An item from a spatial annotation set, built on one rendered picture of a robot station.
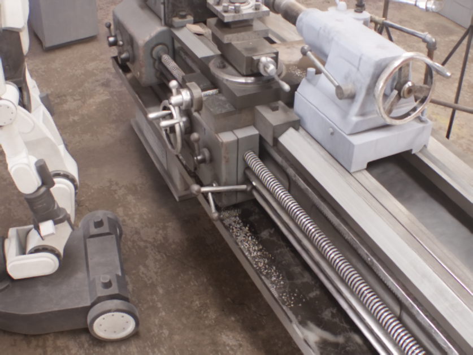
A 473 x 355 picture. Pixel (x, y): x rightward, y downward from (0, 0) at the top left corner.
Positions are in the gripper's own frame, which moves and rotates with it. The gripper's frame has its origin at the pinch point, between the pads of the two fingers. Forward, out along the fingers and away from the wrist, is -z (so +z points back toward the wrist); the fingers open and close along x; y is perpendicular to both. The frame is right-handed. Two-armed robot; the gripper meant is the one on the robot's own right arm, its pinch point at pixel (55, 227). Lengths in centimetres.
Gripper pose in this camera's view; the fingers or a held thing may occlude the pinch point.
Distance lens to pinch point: 192.2
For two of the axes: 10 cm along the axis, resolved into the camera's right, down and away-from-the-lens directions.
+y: -2.8, -5.8, 7.7
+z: -1.6, -7.6, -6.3
